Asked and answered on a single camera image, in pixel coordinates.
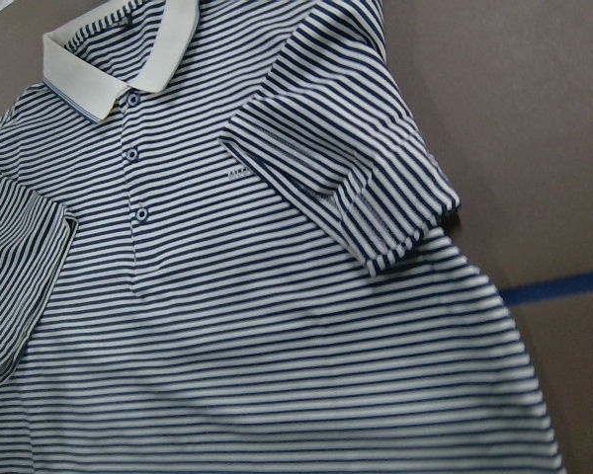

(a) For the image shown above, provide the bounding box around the blue white striped polo shirt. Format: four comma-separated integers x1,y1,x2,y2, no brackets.
0,1,564,473

